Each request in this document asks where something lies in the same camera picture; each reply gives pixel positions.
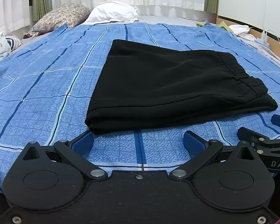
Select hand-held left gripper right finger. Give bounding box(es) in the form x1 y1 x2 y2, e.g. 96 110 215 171
169 131 269 181

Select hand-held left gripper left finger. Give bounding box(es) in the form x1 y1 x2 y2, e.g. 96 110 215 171
21 131 108 181

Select black pants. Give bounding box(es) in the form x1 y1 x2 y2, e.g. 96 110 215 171
85 39 279 135

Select blue plaid blanket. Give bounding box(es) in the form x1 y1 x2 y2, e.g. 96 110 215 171
0 21 280 194

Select white power adapter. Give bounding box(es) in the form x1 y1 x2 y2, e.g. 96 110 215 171
260 31 270 46

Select wooden bed headboard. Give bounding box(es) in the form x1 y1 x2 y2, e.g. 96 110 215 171
217 15 280 52

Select white cloth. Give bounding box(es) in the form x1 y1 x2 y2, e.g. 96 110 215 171
229 24 256 40

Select green cloth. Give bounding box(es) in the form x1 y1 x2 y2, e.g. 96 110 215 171
196 21 234 32

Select blue white striped pillow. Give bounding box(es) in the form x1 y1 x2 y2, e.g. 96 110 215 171
5 35 23 53

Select beige floral pillow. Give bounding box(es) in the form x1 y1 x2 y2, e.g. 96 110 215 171
28 3 92 34

